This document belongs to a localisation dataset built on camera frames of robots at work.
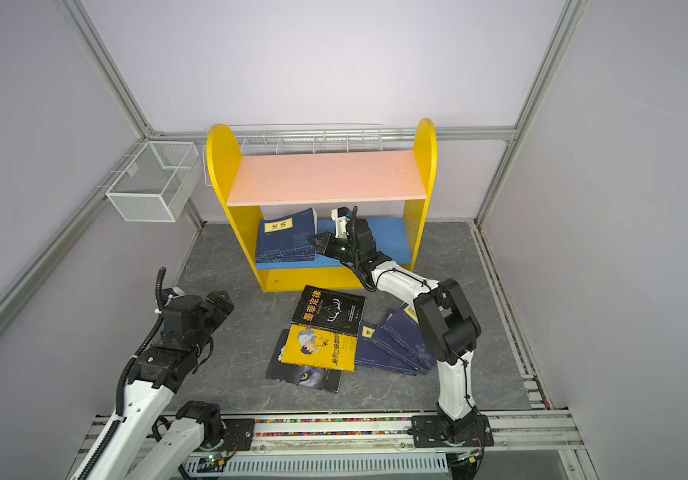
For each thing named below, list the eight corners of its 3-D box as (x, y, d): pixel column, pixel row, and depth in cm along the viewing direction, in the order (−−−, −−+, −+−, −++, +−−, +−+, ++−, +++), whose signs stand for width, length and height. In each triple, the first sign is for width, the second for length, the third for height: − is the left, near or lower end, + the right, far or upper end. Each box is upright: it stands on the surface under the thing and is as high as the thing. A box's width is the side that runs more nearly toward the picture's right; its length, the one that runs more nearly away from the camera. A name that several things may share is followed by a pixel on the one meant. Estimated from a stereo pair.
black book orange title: (293, 322, 95) (292, 318, 92) (305, 289, 102) (304, 284, 100) (358, 335, 92) (358, 331, 89) (365, 301, 100) (366, 296, 97)
